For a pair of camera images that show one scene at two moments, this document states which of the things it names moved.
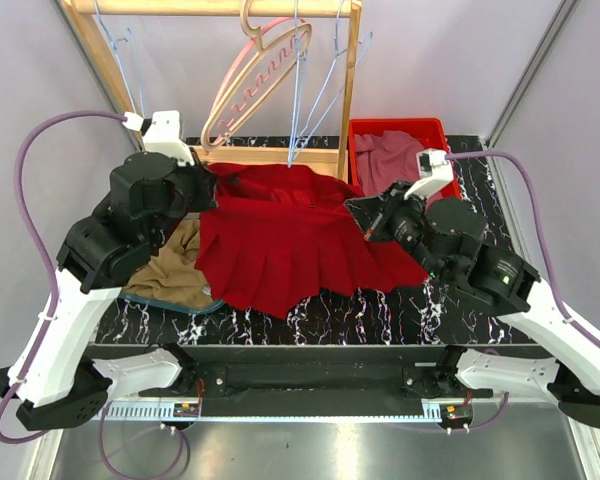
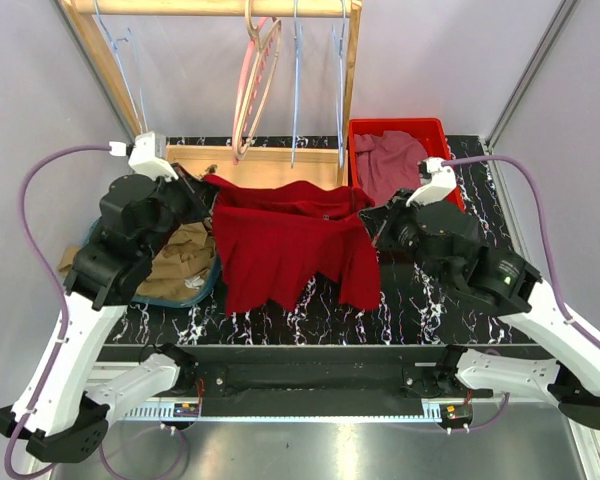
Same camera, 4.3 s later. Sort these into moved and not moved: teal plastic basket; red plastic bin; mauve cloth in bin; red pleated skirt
Moved: red pleated skirt; teal plastic basket
Not moved: red plastic bin; mauve cloth in bin
